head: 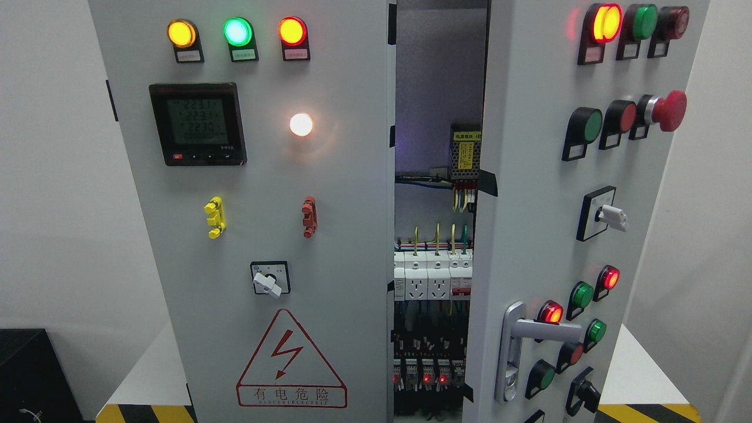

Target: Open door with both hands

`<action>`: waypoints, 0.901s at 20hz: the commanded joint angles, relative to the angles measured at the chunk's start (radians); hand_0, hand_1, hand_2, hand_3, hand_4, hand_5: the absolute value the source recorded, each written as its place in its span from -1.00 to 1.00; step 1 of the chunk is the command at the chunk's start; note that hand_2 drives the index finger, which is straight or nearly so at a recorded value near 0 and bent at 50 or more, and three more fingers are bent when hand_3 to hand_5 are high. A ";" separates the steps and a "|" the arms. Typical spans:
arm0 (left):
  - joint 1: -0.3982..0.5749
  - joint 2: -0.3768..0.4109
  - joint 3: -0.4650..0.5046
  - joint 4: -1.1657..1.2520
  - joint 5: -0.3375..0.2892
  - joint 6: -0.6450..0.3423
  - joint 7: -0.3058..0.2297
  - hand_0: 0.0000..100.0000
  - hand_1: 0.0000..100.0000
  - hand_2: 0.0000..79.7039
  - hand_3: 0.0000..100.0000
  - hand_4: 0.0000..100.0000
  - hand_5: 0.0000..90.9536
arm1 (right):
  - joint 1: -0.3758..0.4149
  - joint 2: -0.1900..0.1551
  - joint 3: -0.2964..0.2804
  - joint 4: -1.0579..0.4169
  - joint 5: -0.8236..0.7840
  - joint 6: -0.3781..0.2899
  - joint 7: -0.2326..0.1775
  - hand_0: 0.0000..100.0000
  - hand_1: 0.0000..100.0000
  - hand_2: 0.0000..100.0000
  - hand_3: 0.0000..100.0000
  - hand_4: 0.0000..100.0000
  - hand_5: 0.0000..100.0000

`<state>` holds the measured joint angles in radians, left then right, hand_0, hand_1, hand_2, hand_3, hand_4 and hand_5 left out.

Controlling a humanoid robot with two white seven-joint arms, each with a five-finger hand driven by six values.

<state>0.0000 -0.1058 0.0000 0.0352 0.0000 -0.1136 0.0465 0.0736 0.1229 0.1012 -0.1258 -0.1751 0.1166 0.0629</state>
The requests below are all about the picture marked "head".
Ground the grey cabinet door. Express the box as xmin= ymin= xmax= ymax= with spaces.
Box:
xmin=89 ymin=1 xmax=397 ymax=422
xmin=463 ymin=1 xmax=709 ymax=422

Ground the red indicator light left door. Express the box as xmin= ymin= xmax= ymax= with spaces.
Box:
xmin=278 ymin=16 xmax=311 ymax=61

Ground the green indicator light left door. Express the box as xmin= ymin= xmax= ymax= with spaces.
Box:
xmin=223 ymin=16 xmax=259 ymax=62

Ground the yellow indicator light left door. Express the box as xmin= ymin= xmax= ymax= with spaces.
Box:
xmin=166 ymin=18 xmax=204 ymax=63

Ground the red terminal connector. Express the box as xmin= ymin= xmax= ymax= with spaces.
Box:
xmin=301 ymin=196 xmax=318 ymax=239

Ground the white socket breaker row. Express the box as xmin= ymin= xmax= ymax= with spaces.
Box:
xmin=393 ymin=248 xmax=474 ymax=301

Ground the metal mesh power supply module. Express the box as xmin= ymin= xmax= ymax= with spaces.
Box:
xmin=449 ymin=122 xmax=482 ymax=180

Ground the white glowing indicator lamp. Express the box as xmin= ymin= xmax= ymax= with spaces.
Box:
xmin=289 ymin=112 xmax=314 ymax=137

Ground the yellow terminal connector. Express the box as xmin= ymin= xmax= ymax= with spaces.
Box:
xmin=204 ymin=196 xmax=226 ymax=239

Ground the relay and terminal row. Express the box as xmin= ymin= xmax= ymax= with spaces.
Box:
xmin=391 ymin=330 xmax=467 ymax=392

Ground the red electric hazard warning sticker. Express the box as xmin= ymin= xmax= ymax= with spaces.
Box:
xmin=236 ymin=308 xmax=347 ymax=408

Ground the black digital power meter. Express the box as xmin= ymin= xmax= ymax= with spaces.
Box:
xmin=149 ymin=82 xmax=247 ymax=166

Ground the red emergency stop button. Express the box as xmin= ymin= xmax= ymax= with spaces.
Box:
xmin=629 ymin=89 xmax=687 ymax=140

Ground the black box at left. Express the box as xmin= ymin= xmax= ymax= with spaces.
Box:
xmin=1 ymin=328 xmax=83 ymax=422

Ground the silver door handle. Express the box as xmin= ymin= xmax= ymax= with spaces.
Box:
xmin=495 ymin=301 xmax=585 ymax=404

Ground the white rotary switch right door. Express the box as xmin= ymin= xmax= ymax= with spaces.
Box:
xmin=576 ymin=186 xmax=629 ymax=241

